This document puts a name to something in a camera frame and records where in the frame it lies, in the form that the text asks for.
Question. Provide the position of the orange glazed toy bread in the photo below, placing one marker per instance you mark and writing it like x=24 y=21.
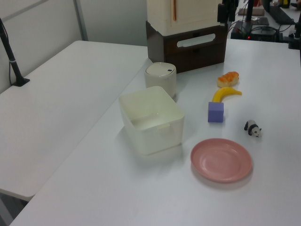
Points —
x=228 y=78

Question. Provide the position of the dark brown drawer box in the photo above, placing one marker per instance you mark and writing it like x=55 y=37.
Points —
x=195 y=55

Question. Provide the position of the black camera stand pole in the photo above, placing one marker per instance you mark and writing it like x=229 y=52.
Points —
x=14 y=66

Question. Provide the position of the white open plastic bin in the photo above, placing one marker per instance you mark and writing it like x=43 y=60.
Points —
x=152 y=139

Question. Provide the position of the purple cube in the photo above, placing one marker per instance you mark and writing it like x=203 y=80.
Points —
x=216 y=113

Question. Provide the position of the black electronics box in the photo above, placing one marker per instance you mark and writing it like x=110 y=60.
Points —
x=261 y=33

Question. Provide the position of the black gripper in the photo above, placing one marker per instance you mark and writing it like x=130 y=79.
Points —
x=231 y=4

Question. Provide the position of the black upright pole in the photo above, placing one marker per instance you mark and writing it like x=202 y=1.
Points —
x=249 y=11

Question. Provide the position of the small cream trash can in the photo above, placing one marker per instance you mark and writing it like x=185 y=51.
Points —
x=160 y=80

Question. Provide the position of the brown flat board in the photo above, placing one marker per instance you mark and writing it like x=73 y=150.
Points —
x=251 y=12

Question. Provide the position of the black clamp stand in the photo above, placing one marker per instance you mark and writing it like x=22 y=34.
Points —
x=295 y=40

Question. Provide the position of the yellow toy banana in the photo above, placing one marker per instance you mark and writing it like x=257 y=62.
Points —
x=223 y=93

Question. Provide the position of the black keyboard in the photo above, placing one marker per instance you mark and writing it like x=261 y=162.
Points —
x=281 y=15

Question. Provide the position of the toy panda figure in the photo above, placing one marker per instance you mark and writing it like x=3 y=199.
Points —
x=252 y=128

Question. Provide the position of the pink plate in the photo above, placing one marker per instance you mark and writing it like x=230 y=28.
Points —
x=221 y=160

